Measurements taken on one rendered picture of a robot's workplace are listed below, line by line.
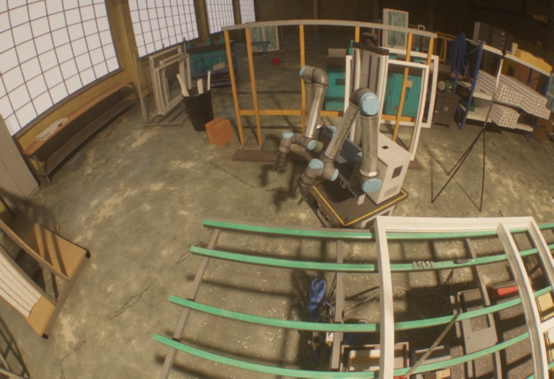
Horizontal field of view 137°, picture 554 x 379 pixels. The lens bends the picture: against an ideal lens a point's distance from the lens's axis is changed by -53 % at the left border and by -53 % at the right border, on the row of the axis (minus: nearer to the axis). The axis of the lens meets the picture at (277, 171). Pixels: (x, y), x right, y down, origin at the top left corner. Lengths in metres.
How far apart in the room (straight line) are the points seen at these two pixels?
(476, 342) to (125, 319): 2.71
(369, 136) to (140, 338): 2.48
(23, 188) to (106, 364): 4.47
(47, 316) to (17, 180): 3.54
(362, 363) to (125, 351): 1.97
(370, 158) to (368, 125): 0.25
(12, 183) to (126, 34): 5.55
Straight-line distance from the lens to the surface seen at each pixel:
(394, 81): 4.84
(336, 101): 4.78
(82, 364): 2.84
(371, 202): 2.42
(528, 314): 1.79
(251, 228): 1.45
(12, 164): 6.03
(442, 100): 5.10
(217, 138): 3.96
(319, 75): 1.84
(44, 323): 3.27
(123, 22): 8.57
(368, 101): 1.35
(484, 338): 1.52
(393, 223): 1.48
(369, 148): 1.52
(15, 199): 6.11
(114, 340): 2.60
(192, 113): 4.52
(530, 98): 6.09
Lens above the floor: 1.99
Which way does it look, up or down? 38 degrees down
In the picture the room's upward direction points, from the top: 5 degrees counter-clockwise
